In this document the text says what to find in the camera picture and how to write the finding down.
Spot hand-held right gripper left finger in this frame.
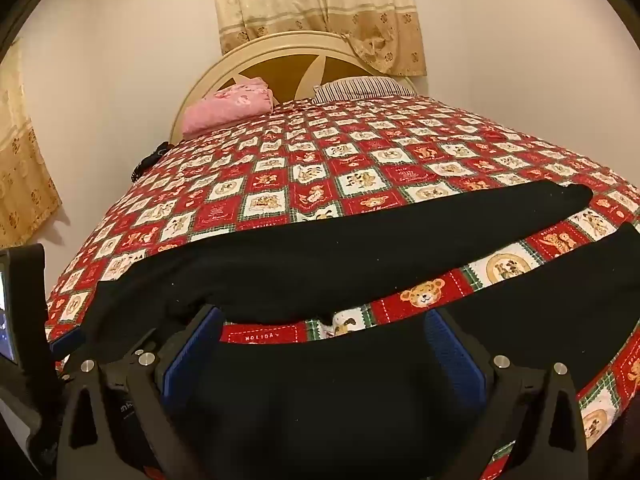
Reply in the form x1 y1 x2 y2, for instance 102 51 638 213
57 304 224 480

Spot cream wooden headboard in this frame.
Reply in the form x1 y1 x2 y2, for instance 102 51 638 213
169 30 418 143

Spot black pants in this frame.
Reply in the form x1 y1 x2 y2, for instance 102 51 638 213
82 182 640 480

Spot beige floral side curtain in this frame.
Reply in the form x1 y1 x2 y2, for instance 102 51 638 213
0 40 63 250

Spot beige floral window curtain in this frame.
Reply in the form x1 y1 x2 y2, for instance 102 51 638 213
209 0 428 77

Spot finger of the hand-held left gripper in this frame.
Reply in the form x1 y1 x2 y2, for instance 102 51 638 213
49 327 158 368

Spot pink pillow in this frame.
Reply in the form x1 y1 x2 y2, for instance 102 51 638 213
181 76 274 137

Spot striped pillow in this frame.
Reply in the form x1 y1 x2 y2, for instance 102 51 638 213
312 76 417 104

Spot dark bag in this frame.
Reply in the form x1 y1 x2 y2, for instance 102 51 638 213
131 142 171 181

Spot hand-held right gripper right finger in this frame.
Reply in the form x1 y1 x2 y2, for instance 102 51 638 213
424 306 587 480

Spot red checkered printed bedspread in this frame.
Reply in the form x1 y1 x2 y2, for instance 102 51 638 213
44 95 640 480

